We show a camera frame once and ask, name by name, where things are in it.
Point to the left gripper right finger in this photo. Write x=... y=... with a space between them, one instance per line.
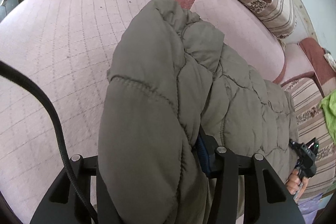
x=266 y=198

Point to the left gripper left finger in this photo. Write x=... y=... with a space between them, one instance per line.
x=61 y=204

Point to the olive quilted hooded jacket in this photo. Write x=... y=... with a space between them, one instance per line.
x=172 y=75

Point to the person right hand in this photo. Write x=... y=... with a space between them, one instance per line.
x=295 y=185

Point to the striped floral quilt right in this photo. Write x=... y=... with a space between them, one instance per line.
x=311 y=124

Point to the lime green jacket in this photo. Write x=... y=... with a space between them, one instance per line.
x=328 y=105

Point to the cream crumpled cloth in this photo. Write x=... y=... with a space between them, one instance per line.
x=330 y=60

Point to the pink rolled quilt back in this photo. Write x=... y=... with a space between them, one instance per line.
x=244 y=33

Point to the pink quilted bed cover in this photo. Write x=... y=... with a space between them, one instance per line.
x=66 y=48

